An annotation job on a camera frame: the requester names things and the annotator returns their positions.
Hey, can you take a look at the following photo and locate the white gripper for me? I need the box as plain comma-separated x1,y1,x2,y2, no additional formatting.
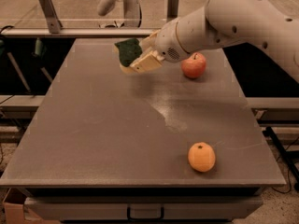
130,19,189,73

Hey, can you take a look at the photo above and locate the green and yellow sponge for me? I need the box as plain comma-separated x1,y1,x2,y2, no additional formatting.
114,38,142,74

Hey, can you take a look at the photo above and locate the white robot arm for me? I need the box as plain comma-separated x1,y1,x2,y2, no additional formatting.
130,0,299,81

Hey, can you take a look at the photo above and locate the red apple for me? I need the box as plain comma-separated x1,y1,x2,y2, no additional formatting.
181,52,206,79

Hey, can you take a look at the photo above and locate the orange fruit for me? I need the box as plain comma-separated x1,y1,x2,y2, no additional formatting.
188,142,216,173

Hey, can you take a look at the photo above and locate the cardboard box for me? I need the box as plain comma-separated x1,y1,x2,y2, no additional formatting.
3,189,61,224

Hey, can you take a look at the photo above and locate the middle metal bracket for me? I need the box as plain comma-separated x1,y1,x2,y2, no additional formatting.
166,0,179,21

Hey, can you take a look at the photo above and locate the metal bracket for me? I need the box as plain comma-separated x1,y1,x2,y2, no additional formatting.
38,0,63,34
166,0,179,21

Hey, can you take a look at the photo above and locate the left metal bracket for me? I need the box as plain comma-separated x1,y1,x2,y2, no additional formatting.
38,0,63,34

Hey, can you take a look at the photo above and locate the metal rail with glass panel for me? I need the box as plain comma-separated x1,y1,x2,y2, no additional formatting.
1,19,155,38

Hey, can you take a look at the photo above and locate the black cable on floor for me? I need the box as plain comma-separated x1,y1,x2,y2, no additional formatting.
264,128,299,194

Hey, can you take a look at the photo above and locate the grey drawer with handle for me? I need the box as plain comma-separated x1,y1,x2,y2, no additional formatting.
25,196,263,221

